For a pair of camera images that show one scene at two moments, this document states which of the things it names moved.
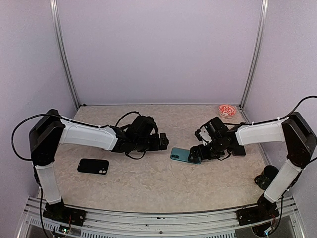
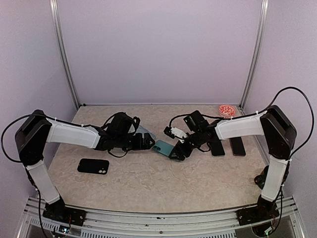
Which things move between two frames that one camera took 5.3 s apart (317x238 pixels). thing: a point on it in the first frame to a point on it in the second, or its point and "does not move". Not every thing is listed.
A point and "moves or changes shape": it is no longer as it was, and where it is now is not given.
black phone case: x=94 y=166 does not move
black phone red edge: x=239 y=151 does not move
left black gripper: x=157 y=146 to x=139 y=146
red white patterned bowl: x=226 y=111 does not move
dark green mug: x=267 y=175 does not move
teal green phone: x=182 y=155 moves or changes shape
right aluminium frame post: x=256 y=62 does not move
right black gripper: x=194 y=150 to x=177 y=148
